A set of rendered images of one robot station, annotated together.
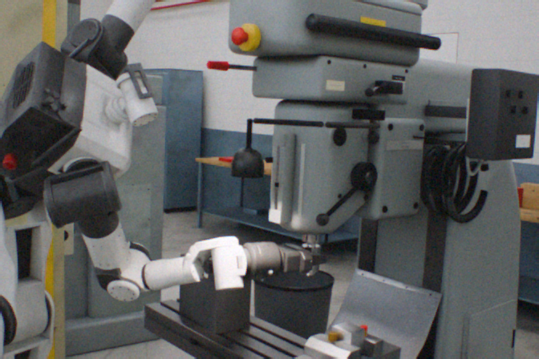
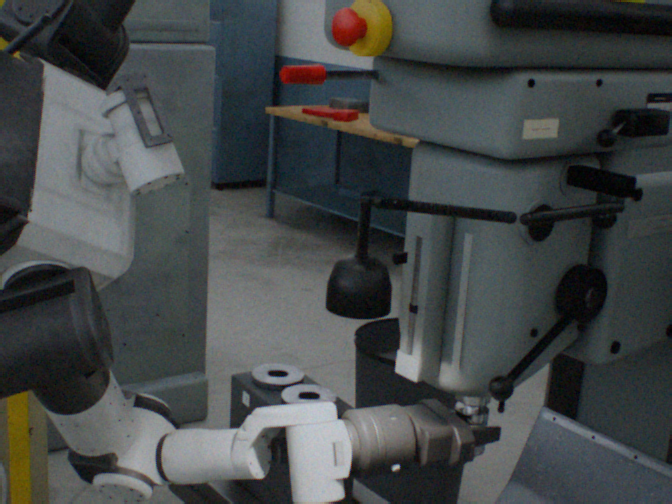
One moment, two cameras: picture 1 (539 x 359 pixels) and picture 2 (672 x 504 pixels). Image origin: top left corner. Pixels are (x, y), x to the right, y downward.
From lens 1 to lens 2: 0.41 m
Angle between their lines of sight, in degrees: 8
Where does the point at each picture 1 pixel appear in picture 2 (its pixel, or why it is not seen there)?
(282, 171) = (426, 287)
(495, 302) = not seen: outside the picture
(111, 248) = (97, 426)
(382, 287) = (589, 449)
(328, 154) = (517, 257)
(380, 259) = (589, 397)
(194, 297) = not seen: hidden behind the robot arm
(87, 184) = (41, 327)
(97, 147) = (64, 242)
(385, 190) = (618, 312)
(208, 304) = (280, 476)
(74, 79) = (16, 102)
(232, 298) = not seen: hidden behind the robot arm
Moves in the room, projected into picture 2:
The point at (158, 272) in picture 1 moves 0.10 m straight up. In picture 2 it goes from (186, 459) to (187, 387)
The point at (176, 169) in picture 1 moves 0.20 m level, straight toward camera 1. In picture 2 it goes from (234, 121) to (234, 125)
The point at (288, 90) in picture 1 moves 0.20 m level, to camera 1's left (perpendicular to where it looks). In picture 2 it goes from (443, 131) to (268, 119)
